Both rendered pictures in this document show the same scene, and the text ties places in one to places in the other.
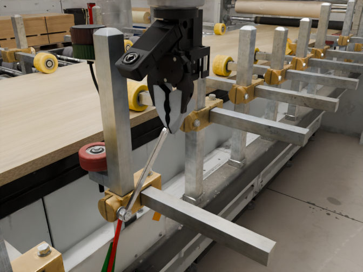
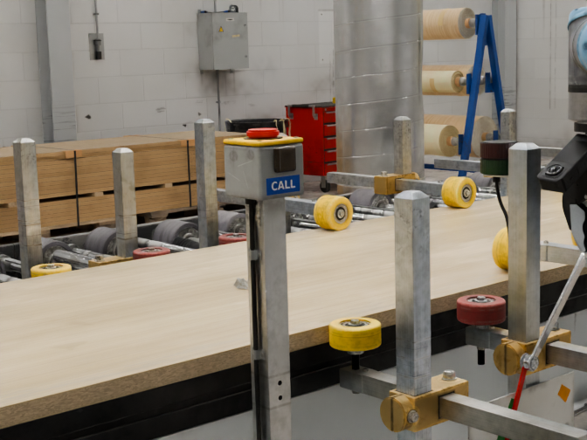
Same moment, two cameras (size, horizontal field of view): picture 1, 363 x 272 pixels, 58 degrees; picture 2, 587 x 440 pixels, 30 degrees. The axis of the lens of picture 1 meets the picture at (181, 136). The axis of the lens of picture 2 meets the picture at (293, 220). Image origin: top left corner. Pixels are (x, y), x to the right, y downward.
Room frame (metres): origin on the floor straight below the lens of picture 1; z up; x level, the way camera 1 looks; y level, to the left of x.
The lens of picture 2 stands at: (-1.15, 0.11, 1.33)
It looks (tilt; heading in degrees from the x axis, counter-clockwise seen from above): 9 degrees down; 12
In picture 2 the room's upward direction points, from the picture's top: 2 degrees counter-clockwise
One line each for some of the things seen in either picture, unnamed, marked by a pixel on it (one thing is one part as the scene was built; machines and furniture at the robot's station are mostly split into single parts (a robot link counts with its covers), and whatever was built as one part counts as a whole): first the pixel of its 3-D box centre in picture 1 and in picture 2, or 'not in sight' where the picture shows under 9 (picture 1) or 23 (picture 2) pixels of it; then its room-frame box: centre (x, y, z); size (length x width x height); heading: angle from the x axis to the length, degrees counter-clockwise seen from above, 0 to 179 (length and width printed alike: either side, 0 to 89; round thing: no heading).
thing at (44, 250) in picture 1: (44, 249); (449, 374); (0.41, 0.22, 0.85); 0.02 x 0.02 x 0.01
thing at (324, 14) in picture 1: (317, 58); not in sight; (1.54, -0.63, 0.92); 0.04 x 0.04 x 0.48; 53
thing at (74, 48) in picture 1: (91, 48); (500, 165); (0.57, 0.15, 1.14); 0.06 x 0.06 x 0.02
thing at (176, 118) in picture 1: (185, 108); not in sight; (0.55, -0.01, 1.04); 0.06 x 0.03 x 0.09; 143
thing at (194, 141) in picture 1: (194, 144); not in sight; (0.74, -0.03, 0.87); 0.04 x 0.04 x 0.48; 53
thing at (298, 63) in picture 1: (301, 61); not in sight; (1.36, -0.50, 0.95); 0.14 x 0.06 x 0.05; 143
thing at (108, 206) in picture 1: (130, 194); (530, 350); (0.56, 0.11, 0.85); 0.14 x 0.06 x 0.05; 143
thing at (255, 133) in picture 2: not in sight; (263, 136); (0.14, 0.42, 1.22); 0.04 x 0.04 x 0.02
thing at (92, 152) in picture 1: (99, 170); (480, 330); (0.65, 0.19, 0.85); 0.08 x 0.08 x 0.11
